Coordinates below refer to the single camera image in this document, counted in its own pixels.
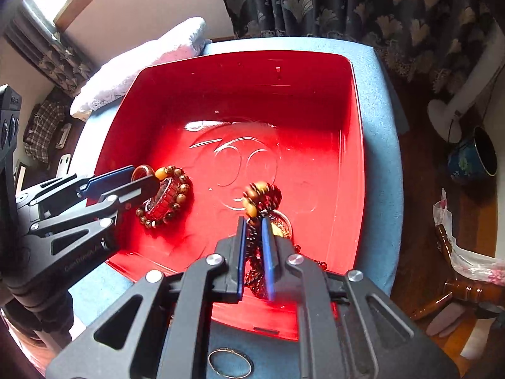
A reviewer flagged amber bead necklace with pendant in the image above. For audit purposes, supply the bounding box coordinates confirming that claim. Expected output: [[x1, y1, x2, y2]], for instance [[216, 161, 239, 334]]
[[244, 208, 329, 299]]

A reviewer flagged brown wooden bead bracelet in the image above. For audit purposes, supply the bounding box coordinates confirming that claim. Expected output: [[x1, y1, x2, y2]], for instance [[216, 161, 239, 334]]
[[134, 164, 193, 230]]

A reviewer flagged thin silver bangle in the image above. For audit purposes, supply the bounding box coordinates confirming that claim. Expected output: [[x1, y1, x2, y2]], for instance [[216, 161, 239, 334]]
[[207, 347, 254, 379]]

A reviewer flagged white bathroom scale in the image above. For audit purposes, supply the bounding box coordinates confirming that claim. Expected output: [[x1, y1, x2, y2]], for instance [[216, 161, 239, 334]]
[[56, 153, 72, 178]]

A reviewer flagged plaid cloth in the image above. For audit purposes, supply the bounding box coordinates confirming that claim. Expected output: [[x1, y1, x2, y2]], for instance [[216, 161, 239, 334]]
[[23, 100, 65, 164]]

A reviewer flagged red tin box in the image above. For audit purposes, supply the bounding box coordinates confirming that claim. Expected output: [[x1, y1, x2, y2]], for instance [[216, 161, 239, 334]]
[[93, 50, 366, 342]]

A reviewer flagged white folded towel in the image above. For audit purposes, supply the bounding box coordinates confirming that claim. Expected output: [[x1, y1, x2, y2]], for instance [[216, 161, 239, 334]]
[[69, 16, 206, 122]]

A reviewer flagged wooden chair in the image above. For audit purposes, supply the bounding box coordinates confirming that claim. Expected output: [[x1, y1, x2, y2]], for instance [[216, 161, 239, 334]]
[[410, 224, 505, 323]]

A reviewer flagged white standing fan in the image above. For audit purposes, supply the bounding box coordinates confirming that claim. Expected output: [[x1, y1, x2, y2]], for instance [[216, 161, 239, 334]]
[[427, 22, 504, 144]]

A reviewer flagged blue patterned pot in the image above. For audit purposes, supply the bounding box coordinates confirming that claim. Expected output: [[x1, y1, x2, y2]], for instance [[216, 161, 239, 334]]
[[448, 127, 498, 184]]

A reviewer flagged plastic bag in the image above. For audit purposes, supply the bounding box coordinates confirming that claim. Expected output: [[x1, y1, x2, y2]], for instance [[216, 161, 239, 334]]
[[432, 188, 504, 287]]

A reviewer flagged dark patterned curtain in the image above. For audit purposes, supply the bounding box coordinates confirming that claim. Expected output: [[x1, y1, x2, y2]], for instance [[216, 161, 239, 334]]
[[223, 0, 495, 95]]

